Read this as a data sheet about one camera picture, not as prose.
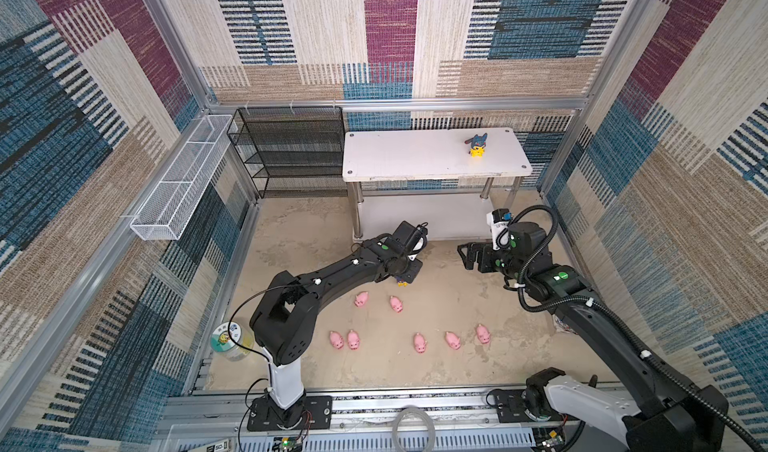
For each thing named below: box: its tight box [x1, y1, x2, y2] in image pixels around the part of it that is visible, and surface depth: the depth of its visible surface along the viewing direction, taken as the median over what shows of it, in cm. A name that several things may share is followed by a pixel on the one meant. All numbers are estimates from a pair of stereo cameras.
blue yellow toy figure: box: [464, 132, 488, 158], surface depth 79 cm
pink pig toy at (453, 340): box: [444, 331, 461, 350], surface depth 85 cm
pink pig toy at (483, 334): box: [476, 324, 491, 344], surface depth 85 cm
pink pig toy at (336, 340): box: [329, 331, 345, 350], surface depth 85 cm
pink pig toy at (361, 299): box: [354, 291, 369, 308], surface depth 93 cm
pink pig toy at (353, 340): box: [347, 330, 360, 350], surface depth 85 cm
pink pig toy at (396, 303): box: [389, 295, 403, 313], surface depth 91 cm
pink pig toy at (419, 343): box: [413, 333, 427, 354], surface depth 84 cm
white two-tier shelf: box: [342, 127, 533, 241], surface depth 85 cm
